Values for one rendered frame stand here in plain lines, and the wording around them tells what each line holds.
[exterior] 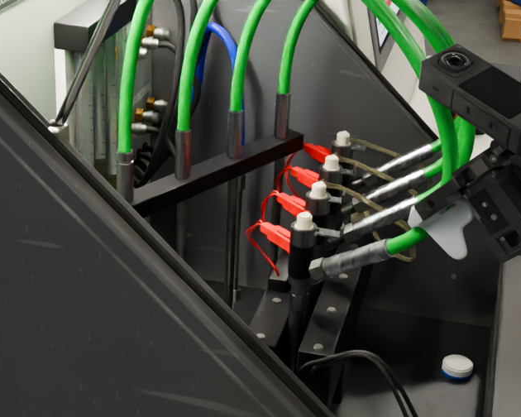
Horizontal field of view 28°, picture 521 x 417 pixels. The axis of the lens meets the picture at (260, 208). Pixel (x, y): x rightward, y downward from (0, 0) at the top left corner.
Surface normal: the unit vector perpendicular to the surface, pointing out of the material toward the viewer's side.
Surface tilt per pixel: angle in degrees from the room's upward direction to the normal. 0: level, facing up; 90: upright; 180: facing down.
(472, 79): 18
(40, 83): 90
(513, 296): 0
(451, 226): 101
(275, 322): 0
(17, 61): 90
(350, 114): 90
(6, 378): 90
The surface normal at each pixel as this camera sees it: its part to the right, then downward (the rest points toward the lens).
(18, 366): -0.24, 0.42
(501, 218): -0.75, 0.45
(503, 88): 0.00, -0.72
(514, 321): 0.05, -0.90
